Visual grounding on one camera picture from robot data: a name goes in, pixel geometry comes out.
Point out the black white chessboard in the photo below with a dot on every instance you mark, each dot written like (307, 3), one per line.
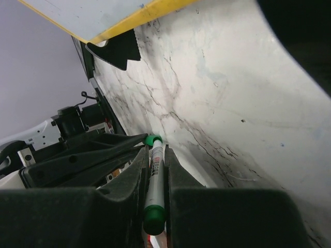
(86, 58)

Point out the yellow framed whiteboard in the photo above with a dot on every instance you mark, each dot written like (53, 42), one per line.
(97, 21)

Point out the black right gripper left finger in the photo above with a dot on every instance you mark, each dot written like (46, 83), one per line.
(78, 217)

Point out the green marker cap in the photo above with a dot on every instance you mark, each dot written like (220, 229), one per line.
(150, 139)

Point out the metal wire whiteboard stand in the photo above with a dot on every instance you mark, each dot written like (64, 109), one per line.
(118, 50)

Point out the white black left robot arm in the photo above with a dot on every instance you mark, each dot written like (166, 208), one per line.
(69, 122)

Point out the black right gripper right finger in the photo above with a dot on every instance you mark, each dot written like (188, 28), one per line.
(211, 217)

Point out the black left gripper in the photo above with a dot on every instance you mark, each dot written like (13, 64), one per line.
(82, 169)

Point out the green whiteboard marker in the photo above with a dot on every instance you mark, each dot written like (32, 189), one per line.
(154, 215)

